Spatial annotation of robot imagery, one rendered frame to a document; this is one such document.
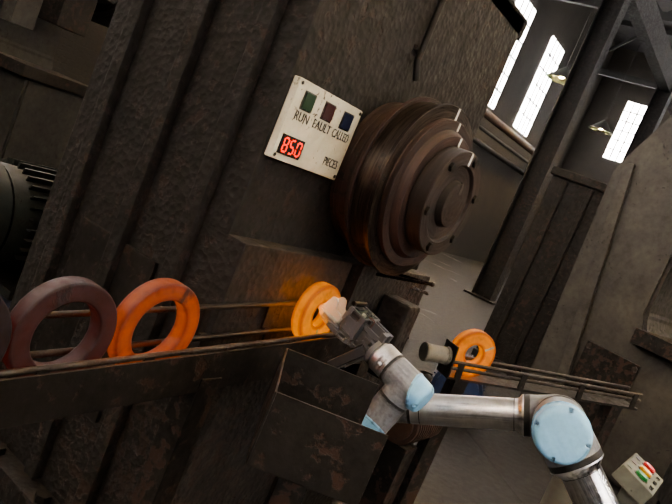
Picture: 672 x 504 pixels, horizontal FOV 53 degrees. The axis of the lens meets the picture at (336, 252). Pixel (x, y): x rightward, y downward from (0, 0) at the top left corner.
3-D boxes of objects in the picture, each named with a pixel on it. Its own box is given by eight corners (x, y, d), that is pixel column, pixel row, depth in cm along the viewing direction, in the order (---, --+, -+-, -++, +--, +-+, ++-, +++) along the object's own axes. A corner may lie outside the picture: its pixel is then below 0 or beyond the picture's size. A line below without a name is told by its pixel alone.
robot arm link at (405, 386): (405, 416, 148) (430, 387, 146) (371, 381, 153) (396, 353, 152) (417, 416, 154) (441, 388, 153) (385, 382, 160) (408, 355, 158)
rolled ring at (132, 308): (118, 301, 112) (106, 293, 114) (114, 392, 120) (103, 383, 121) (204, 273, 126) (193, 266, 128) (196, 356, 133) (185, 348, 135)
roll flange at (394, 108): (292, 241, 169) (365, 61, 163) (381, 259, 208) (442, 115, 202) (322, 257, 164) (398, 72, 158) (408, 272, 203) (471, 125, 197)
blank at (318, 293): (300, 283, 161) (310, 288, 159) (337, 279, 174) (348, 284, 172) (283, 342, 164) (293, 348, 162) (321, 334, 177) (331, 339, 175)
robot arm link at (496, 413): (583, 389, 160) (380, 379, 173) (587, 396, 149) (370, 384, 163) (583, 439, 159) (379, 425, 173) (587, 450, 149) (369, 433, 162)
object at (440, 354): (416, 356, 215) (422, 338, 214) (440, 360, 218) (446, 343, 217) (424, 364, 209) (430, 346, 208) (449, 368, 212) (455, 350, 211)
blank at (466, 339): (452, 380, 220) (457, 384, 217) (444, 338, 215) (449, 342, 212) (493, 363, 224) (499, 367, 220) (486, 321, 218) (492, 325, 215)
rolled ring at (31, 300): (130, 283, 114) (118, 275, 115) (27, 284, 98) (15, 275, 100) (101, 380, 117) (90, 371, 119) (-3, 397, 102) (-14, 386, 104)
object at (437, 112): (322, 257, 164) (398, 72, 158) (408, 272, 203) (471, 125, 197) (342, 268, 160) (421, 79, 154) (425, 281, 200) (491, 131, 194)
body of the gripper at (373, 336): (364, 304, 165) (398, 337, 160) (345, 331, 168) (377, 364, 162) (348, 303, 159) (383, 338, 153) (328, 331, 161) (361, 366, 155)
